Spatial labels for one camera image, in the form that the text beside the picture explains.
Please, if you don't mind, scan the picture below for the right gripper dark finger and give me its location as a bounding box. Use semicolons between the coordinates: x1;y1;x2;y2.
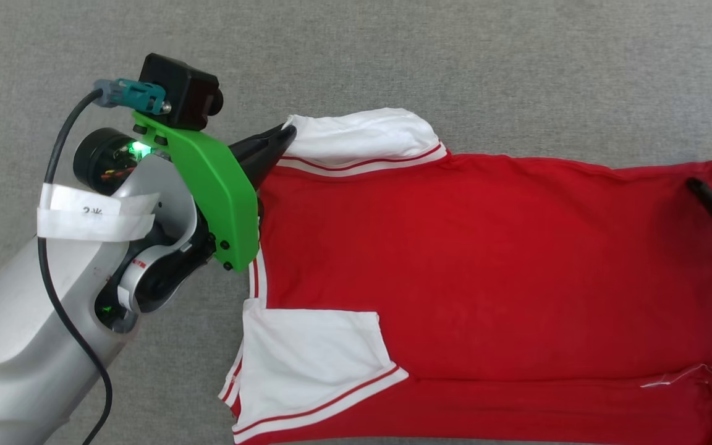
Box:
685;178;712;227

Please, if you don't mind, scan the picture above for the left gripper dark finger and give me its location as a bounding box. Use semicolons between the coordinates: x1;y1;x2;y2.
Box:
229;123;295;163
242;126;299;190

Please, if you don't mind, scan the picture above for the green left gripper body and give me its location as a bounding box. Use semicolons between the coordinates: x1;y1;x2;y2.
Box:
132;110;261;273

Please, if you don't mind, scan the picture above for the red white basketball jersey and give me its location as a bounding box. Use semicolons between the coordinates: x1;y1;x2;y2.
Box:
218;108;712;445

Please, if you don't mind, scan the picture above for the white paper label tape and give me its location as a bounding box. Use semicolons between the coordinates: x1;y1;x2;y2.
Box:
36;184;162;242

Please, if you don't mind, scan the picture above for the black cable teal connector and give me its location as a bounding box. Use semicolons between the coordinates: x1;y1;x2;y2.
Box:
38;78;168;445

